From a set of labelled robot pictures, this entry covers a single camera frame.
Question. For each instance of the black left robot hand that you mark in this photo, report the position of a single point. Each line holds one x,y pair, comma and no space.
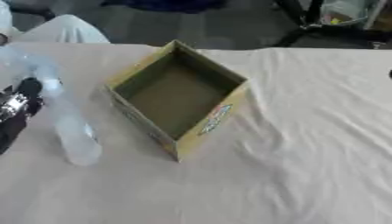
15,122

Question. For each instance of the person's hand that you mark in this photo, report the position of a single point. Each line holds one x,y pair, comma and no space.
25,61

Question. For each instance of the clear plastic bottle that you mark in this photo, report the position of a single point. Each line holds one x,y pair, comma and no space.
76,137

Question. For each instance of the tan cardboard box green inside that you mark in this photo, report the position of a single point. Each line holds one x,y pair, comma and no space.
176,99

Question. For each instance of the dark blue bag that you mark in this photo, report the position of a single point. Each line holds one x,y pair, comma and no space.
163,4

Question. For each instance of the black tripod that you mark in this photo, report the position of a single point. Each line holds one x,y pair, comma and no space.
311,27

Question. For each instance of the clear plastic bag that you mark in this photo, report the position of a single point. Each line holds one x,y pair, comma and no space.
349,11

